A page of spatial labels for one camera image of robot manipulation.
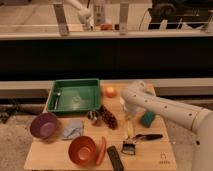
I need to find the peeled yellow banana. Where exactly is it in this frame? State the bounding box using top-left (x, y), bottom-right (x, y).
top-left (125, 120), bottom-right (134, 139)

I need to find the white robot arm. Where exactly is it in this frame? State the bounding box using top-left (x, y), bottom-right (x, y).
top-left (121, 80), bottom-right (213, 171)

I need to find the orange bowl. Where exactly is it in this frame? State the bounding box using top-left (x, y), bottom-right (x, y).
top-left (68, 136), bottom-right (97, 166)

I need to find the purple bowl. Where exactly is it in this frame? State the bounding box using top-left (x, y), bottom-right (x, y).
top-left (30, 113), bottom-right (59, 139)

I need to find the white cup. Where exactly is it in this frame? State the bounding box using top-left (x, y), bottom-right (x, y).
top-left (120, 98), bottom-right (126, 112)

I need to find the teal sponge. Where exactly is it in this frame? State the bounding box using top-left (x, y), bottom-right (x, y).
top-left (140, 111), bottom-right (155, 128)

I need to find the dark grape bunch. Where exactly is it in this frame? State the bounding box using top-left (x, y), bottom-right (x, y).
top-left (99, 105), bottom-right (118, 129)

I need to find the orange fruit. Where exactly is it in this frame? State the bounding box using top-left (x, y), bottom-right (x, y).
top-left (105, 86), bottom-right (117, 98)

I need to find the black remote control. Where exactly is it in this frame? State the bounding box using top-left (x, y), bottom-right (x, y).
top-left (107, 146), bottom-right (124, 171)

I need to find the orange carrot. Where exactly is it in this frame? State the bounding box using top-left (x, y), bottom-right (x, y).
top-left (96, 137), bottom-right (107, 166)

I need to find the blue folded cloth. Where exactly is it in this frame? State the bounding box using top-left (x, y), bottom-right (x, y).
top-left (61, 120), bottom-right (84, 140)

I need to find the green plastic tray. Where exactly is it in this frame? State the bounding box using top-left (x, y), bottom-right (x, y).
top-left (47, 78), bottom-right (101, 114)

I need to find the silver spoon in tray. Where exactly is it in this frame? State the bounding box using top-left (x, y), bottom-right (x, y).
top-left (54, 92), bottom-right (61, 110)

